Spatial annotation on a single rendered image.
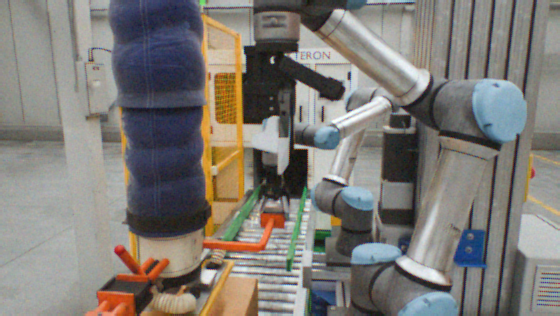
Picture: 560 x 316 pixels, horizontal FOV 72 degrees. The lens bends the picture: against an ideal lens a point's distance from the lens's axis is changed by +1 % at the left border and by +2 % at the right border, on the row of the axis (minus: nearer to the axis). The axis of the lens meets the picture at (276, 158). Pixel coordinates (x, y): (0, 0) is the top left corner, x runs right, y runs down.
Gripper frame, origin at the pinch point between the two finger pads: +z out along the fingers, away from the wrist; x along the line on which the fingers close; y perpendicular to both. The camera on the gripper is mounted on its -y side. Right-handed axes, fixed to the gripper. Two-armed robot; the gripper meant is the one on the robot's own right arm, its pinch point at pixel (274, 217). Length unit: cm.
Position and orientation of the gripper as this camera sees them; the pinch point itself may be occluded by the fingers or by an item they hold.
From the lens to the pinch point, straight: 139.3
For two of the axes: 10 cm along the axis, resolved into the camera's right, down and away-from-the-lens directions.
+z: 0.0, 9.8, 1.9
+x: 9.9, 0.3, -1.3
